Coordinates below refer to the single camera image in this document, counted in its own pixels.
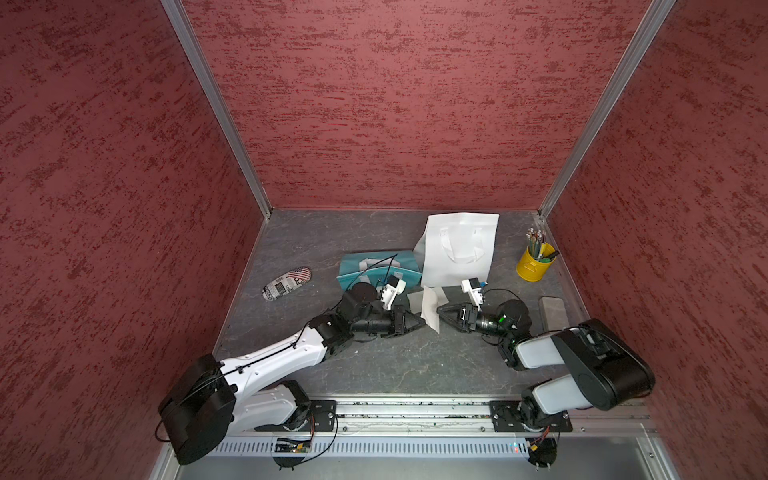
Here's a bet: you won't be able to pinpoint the pencils in cup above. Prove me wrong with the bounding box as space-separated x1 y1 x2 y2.
526 227 559 263

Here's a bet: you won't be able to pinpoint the perforated cable tray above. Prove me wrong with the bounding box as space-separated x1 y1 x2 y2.
208 436 529 460

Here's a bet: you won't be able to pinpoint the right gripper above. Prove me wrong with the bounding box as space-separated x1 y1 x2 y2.
436 303 512 339

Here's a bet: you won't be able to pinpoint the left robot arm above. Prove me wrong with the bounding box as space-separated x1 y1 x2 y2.
158 283 426 465

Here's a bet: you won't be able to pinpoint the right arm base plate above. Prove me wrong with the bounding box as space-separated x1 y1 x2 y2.
488 400 573 434

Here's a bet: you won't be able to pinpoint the left corner aluminium post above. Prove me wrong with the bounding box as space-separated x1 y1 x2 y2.
161 0 273 220

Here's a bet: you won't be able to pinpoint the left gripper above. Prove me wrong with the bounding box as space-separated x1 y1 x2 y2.
351 305 426 336

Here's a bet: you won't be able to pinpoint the white receipt long strip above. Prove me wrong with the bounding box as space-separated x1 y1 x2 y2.
420 287 440 334

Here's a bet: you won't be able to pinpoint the teal gift bag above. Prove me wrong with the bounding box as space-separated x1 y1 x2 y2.
336 250 422 290

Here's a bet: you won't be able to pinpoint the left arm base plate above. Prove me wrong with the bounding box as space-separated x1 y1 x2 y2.
253 400 337 434

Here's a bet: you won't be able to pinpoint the yellow pencil cup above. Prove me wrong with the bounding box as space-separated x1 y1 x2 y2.
516 243 559 283

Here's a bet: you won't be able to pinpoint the corner aluminium post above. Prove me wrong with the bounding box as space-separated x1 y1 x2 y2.
538 0 676 223
161 0 273 220

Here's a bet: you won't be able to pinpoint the aluminium front rail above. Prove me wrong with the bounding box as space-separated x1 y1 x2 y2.
230 395 658 438

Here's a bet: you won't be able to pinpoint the right corner aluminium post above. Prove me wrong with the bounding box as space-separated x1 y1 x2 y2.
538 0 676 223

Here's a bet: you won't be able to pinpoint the white gift bag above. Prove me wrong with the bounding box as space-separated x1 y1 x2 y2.
413 212 499 288

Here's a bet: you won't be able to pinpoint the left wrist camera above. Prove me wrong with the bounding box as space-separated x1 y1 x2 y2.
380 275 407 311

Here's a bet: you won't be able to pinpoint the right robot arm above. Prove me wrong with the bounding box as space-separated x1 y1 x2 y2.
437 298 656 433

